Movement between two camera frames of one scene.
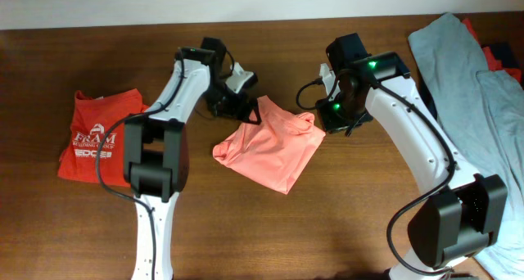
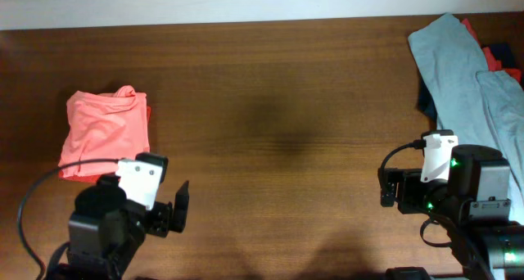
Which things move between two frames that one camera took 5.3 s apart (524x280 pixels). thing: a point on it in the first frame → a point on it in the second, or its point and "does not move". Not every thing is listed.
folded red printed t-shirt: (90, 122) does not move
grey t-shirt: (481, 116) does not move
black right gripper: (331, 123) → (408, 179)
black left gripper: (236, 110) → (163, 213)
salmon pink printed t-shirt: (274, 152) → (104, 126)
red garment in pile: (494, 65) does not move
